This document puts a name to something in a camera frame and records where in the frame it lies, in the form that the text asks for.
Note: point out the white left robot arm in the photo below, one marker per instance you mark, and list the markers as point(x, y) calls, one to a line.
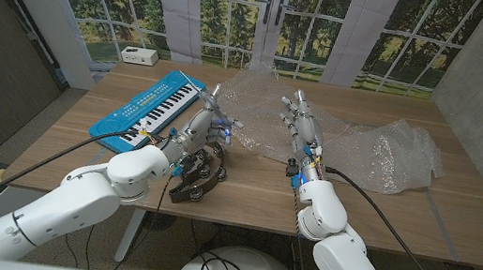
point(132, 169)

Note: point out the black round floor base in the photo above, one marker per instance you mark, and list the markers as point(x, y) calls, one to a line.
point(160, 222)

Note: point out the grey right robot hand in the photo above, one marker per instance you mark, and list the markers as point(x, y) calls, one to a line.
point(309, 128)

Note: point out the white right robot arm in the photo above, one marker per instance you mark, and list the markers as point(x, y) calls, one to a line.
point(323, 208)

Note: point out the black half-moon tambourine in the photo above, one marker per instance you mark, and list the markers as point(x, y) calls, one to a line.
point(216, 176)

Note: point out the clear bubble wrap sheet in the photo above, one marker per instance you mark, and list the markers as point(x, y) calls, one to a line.
point(402, 138)

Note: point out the blue toy piano keyboard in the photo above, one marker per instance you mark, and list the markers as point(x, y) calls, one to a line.
point(142, 102)

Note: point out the white power box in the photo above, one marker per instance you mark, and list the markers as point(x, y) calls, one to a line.
point(139, 55)

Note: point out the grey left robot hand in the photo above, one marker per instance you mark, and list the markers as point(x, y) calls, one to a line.
point(199, 124)

